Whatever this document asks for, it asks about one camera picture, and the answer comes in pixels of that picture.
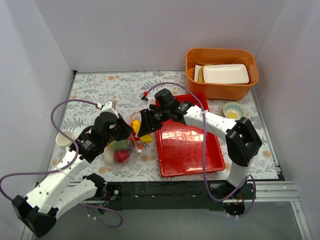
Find green orange mango toy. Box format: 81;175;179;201
108;139;130;151

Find yellow corn toy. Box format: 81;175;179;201
131;119;153;144

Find clear zip top bag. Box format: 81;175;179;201
107;112;148;166

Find red apple toy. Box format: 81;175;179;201
114;149;131;163

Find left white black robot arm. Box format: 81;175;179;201
11;112;133;238

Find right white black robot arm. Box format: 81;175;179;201
137;88;262;199

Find red plastic tray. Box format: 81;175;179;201
154;93;227;178

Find yellow plates in bin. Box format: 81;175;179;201
193;64;208;83

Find white cup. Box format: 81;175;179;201
55;130;74;147

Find white rectangular plate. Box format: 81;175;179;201
202;64;250;84

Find orange plastic bin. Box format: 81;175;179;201
185;48;259;101

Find small patterned bowl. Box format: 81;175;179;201
222;102;247;120

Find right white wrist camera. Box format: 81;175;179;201
147;97;156;110

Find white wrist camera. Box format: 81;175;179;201
96;100;117;115
147;97;156;110

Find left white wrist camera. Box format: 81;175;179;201
96;100;117;115

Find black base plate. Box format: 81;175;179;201
84;180;254;215

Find aluminium frame rail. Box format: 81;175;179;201
67;180;299;203

